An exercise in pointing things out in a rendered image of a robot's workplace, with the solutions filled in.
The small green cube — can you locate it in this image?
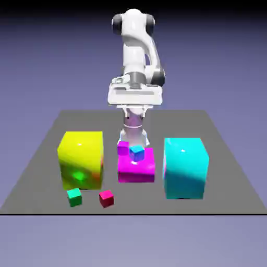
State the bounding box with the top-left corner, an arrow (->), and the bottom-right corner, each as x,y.
66,187 -> 83,208

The small red cube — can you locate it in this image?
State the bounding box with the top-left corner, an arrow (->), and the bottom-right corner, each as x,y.
99,189 -> 115,209

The large cyan box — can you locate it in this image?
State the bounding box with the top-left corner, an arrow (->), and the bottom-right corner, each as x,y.
162,137 -> 210,200

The large yellow box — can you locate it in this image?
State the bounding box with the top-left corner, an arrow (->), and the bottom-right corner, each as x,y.
57,130 -> 104,191

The small blue cube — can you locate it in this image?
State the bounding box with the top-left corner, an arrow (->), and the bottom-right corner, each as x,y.
129,145 -> 145,163

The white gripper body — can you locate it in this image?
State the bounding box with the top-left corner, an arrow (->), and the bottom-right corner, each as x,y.
107,82 -> 164,110

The large magenta box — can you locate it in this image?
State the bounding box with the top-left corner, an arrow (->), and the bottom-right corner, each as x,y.
117,147 -> 156,184

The small magenta cube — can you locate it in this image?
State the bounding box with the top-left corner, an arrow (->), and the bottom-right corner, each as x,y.
116,141 -> 130,156

